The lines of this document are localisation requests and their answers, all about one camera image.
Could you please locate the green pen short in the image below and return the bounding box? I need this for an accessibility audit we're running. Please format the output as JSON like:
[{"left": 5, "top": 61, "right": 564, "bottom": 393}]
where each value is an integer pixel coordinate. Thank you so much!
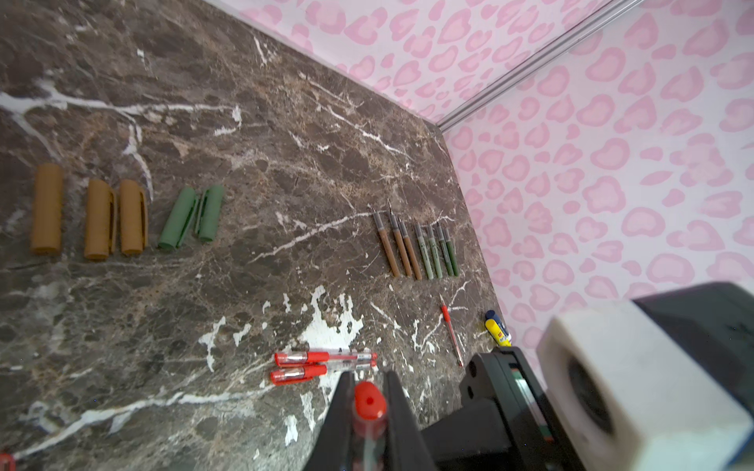
[{"left": 443, "top": 228, "right": 459, "bottom": 277}]

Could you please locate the dark green cap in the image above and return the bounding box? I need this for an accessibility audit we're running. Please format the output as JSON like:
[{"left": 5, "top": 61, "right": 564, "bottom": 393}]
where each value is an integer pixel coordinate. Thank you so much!
[
  {"left": 157, "top": 186, "right": 198, "bottom": 250},
  {"left": 194, "top": 184, "right": 225, "bottom": 243}
]

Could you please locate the green pen long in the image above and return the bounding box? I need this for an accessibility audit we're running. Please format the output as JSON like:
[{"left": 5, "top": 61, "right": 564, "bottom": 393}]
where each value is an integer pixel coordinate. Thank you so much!
[{"left": 434, "top": 223, "right": 455, "bottom": 277}]

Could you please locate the red pen cap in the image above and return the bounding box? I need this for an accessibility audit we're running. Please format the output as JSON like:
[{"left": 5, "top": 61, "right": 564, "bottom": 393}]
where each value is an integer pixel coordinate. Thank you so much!
[
  {"left": 351, "top": 381, "right": 388, "bottom": 470},
  {"left": 0, "top": 453, "right": 16, "bottom": 471}
]

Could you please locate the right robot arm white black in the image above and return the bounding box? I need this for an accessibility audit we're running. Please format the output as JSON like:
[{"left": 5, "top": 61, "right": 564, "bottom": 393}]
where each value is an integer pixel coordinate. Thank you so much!
[{"left": 422, "top": 282, "right": 753, "bottom": 470}]

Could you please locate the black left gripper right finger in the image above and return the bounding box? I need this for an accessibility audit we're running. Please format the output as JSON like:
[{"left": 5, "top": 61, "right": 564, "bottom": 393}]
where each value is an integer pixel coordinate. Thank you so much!
[{"left": 384, "top": 371, "right": 437, "bottom": 471}]

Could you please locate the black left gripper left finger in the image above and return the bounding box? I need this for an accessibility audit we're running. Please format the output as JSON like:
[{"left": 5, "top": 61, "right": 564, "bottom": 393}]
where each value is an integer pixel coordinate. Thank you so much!
[{"left": 304, "top": 372, "right": 355, "bottom": 471}]

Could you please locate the brown pen cluster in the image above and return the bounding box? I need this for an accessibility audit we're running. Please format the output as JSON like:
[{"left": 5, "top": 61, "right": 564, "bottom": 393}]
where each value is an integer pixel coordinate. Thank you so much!
[{"left": 372, "top": 210, "right": 400, "bottom": 278}]

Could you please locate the single red gel pen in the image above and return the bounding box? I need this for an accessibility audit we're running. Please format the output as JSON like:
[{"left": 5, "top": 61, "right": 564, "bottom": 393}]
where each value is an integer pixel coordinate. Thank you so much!
[{"left": 441, "top": 304, "right": 465, "bottom": 368}]

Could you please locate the brown pen cap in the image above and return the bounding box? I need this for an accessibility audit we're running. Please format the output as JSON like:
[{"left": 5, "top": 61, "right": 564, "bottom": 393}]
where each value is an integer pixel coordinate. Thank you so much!
[
  {"left": 31, "top": 163, "right": 63, "bottom": 255},
  {"left": 84, "top": 179, "right": 118, "bottom": 261},
  {"left": 120, "top": 180, "right": 148, "bottom": 256}
]

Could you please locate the red gel pen pair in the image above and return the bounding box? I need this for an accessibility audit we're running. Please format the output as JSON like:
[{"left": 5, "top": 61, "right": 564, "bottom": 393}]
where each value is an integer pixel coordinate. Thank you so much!
[
  {"left": 274, "top": 349, "right": 378, "bottom": 367},
  {"left": 269, "top": 361, "right": 378, "bottom": 387}
]

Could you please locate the aluminium frame corner post right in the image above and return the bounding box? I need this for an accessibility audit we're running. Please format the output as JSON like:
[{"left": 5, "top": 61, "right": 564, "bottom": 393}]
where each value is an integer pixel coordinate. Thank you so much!
[{"left": 437, "top": 0, "right": 642, "bottom": 133}]

